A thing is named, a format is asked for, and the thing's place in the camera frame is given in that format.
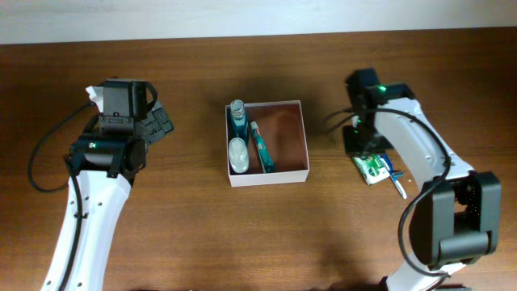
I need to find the blue Listerine mouthwash bottle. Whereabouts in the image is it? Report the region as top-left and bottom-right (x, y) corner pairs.
(230, 99), (250, 146)

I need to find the Colgate toothpaste tube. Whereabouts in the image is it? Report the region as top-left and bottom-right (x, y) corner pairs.
(250, 121), (276, 173)

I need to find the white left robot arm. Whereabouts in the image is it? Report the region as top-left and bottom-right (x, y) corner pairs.
(42, 78), (174, 290)

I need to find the green Dettol soap box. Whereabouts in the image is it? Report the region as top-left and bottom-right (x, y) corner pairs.
(351, 155), (390, 185)

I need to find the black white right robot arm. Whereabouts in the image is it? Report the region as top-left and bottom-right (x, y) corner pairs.
(343, 69), (502, 290)

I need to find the white cardboard box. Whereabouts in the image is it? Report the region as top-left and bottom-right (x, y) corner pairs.
(227, 100), (310, 188)

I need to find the blue razor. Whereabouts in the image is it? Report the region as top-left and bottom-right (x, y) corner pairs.
(389, 170), (404, 181)

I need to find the toothbrush with clear cap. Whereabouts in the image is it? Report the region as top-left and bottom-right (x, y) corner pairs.
(380, 154), (407, 199)

